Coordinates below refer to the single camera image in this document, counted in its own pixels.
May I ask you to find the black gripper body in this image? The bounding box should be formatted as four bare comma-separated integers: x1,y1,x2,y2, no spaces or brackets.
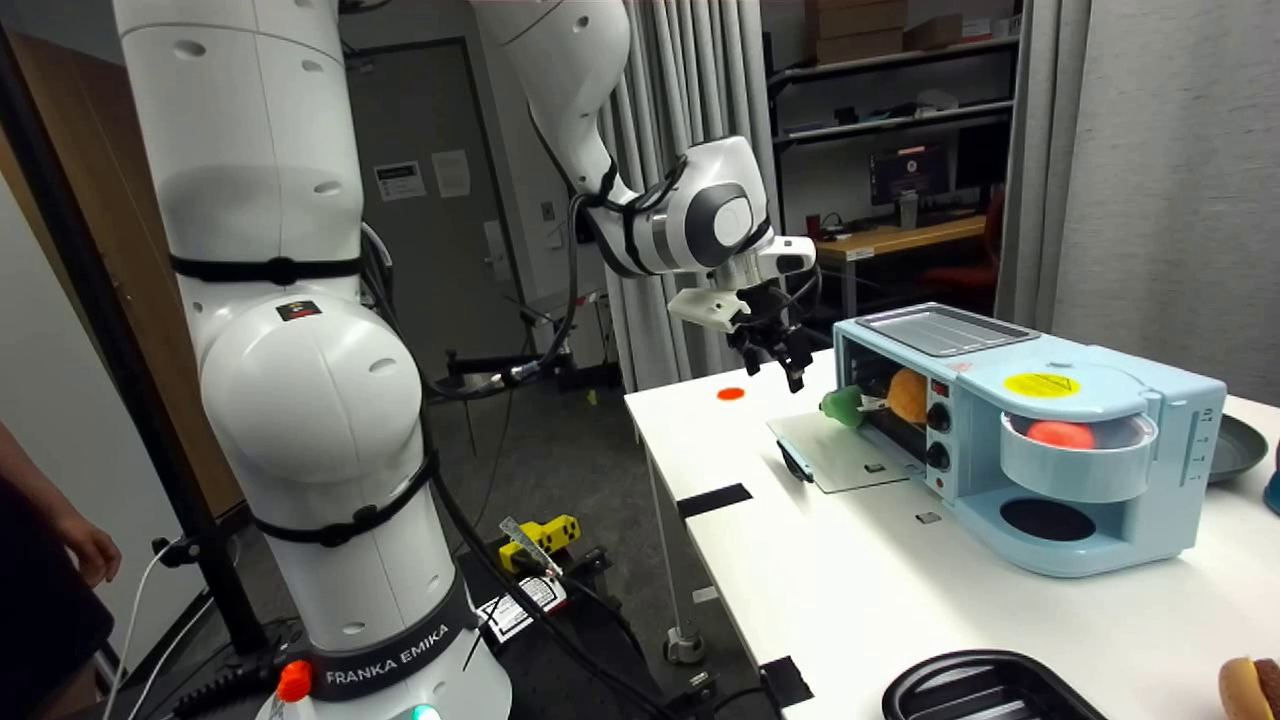
723,274,821,360

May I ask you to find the clear toy oven door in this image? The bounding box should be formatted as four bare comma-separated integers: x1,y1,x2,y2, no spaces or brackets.
769,401,919,500

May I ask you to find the light blue toy oven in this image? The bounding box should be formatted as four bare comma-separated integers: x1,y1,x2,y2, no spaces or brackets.
827,301,1232,584

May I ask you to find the grey door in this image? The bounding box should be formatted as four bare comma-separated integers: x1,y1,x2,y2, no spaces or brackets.
340,35,532,381

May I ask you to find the white paper door notice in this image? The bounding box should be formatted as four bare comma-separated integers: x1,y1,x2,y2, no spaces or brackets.
429,150,476,203

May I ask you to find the person right hand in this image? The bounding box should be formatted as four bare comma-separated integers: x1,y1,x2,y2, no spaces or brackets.
50,510,126,594

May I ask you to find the green toy ball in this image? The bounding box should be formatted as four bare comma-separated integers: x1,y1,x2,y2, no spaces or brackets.
815,385,868,431

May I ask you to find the orange toy ball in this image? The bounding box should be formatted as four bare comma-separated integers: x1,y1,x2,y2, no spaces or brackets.
881,367,931,424

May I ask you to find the wooden desk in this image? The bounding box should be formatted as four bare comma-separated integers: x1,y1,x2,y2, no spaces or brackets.
808,211,1000,322

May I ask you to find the black tape strip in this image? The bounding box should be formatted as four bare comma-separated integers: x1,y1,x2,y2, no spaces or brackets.
755,651,815,714
673,480,755,522

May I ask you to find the black shelf equipment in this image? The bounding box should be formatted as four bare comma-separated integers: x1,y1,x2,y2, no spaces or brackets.
872,138,1008,226

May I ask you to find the dark storage shelf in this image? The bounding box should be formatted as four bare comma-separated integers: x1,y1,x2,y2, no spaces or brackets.
764,0,1025,352

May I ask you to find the thin metal table leg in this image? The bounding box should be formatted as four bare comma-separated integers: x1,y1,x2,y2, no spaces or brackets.
640,443,708,673

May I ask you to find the black stand bar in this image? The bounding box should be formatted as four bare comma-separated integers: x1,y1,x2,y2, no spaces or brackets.
435,348,632,396

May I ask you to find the wide grey curtain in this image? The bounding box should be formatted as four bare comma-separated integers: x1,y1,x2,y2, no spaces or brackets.
603,0,792,396

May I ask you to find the red toy food piece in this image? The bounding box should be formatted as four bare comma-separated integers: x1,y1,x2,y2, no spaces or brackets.
1025,415,1099,454

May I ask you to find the yellow clamp tool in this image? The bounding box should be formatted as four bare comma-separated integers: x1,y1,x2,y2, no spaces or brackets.
494,513,589,563

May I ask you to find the cardboard box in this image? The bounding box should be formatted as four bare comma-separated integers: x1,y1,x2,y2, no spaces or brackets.
798,0,911,63

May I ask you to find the narrow grey curtain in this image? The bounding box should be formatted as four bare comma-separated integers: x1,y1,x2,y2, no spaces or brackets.
991,0,1096,337

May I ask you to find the white label card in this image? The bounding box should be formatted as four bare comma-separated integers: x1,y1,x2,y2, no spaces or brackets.
473,579,545,645

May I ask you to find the black plastic tray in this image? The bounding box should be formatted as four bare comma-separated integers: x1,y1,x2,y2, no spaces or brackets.
874,645,1110,720

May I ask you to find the grey bowl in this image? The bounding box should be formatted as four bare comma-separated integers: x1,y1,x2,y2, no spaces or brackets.
1203,413,1272,489

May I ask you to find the brown toy bread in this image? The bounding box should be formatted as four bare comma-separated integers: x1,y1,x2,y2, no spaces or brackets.
1215,651,1280,720

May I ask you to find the brown wooden panel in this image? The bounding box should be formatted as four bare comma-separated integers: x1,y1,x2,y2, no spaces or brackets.
0,34,246,523

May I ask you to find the black tripod pole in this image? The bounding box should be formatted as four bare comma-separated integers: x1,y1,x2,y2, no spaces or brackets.
0,34,272,661

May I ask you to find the person dark clothed body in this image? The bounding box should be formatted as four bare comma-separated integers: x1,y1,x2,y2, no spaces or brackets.
0,421,121,720

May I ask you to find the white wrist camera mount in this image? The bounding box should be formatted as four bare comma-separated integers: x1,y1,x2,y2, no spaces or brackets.
663,282,755,337

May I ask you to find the silver camera device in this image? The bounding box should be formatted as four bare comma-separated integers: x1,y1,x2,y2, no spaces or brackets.
523,305,606,371

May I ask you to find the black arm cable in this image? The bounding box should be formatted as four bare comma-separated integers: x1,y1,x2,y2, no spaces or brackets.
523,96,698,282

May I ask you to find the white cable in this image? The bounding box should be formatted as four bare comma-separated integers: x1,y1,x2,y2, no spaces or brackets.
99,533,219,720

